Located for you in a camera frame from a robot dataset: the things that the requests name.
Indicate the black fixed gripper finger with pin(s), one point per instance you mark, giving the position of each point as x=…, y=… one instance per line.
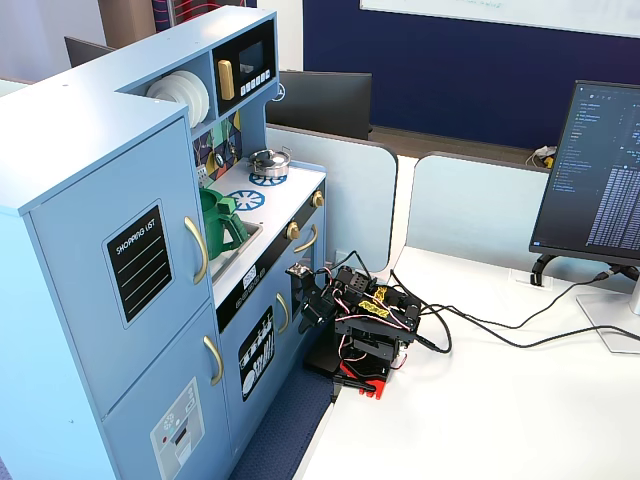
x=306, y=282

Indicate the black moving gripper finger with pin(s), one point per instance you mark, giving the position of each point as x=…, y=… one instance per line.
x=305, y=327

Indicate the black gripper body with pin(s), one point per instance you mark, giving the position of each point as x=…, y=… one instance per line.
x=309, y=306

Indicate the blue shopping list cabinet door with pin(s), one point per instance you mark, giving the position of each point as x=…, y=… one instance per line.
x=90, y=260

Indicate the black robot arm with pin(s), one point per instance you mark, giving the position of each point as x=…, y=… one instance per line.
x=370, y=330

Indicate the blue toy oven door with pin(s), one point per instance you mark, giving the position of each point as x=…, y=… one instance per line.
x=320, y=235

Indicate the blue dishwasher print cabinet door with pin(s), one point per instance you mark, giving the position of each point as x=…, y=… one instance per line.
x=235, y=400

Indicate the blue ice dispenser cabinet door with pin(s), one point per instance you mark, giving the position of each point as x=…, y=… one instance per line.
x=150, y=390

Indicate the black toy microwave door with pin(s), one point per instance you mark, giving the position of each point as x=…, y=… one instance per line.
x=226, y=55

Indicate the blue toy kitchen cabinet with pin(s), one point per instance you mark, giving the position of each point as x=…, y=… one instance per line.
x=75, y=125

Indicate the black flat box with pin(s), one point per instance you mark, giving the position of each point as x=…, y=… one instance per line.
x=322, y=362

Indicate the gold toy stove knob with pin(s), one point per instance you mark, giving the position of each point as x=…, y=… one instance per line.
x=293, y=231
x=317, y=199

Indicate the black table clamp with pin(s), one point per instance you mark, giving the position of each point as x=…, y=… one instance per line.
x=352, y=384

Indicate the silver toy sink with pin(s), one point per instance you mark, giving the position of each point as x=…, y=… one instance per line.
x=230, y=260

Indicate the grey desk divider panel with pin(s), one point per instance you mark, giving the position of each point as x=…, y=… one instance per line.
x=475, y=210
x=350, y=200

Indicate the green toy watering can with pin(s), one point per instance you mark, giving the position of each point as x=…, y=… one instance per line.
x=215, y=225

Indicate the silver toy pot with lid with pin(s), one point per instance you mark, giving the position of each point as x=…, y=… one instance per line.
x=270, y=162

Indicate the small silver toy grater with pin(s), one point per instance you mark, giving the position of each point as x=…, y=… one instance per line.
x=201, y=176

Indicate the silver hanging toy utensil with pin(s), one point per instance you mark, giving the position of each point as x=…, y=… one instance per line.
x=232, y=145
x=220, y=159

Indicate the black monitor with logo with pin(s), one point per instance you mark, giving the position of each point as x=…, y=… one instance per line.
x=325, y=102

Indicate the white toy plate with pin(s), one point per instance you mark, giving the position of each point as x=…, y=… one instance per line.
x=196, y=97
x=205, y=102
x=167, y=90

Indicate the silver monitor stand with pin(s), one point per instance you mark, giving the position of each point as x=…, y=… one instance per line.
x=607, y=320

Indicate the blue panel with red lines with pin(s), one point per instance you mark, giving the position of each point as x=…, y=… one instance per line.
x=210, y=5

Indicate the computer monitor showing code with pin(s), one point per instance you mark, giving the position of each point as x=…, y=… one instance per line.
x=590, y=175

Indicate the dark monitor back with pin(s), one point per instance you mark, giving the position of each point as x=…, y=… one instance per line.
x=85, y=52

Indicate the white whiteboard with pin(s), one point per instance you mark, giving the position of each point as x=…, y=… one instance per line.
x=500, y=12

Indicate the red robot base mount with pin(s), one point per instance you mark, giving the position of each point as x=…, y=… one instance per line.
x=372, y=385

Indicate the black divider bracket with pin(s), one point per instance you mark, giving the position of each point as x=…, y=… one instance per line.
x=540, y=267

